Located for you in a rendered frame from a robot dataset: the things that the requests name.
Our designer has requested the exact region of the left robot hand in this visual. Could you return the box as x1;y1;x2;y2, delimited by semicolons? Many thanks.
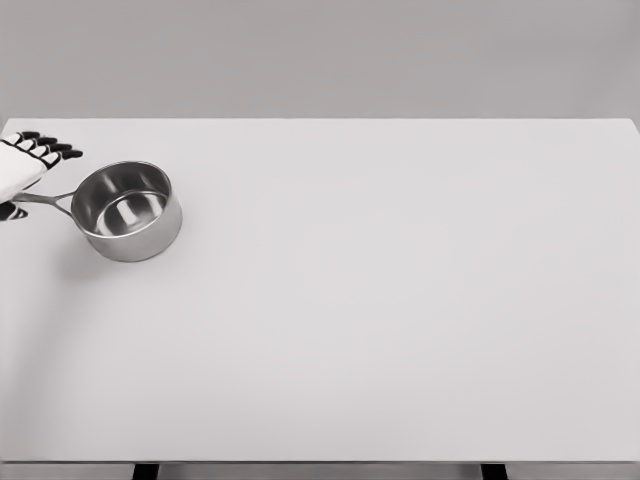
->
0;130;84;222

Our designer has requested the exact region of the steel pot with handle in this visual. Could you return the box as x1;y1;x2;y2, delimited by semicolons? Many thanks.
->
10;160;184;264

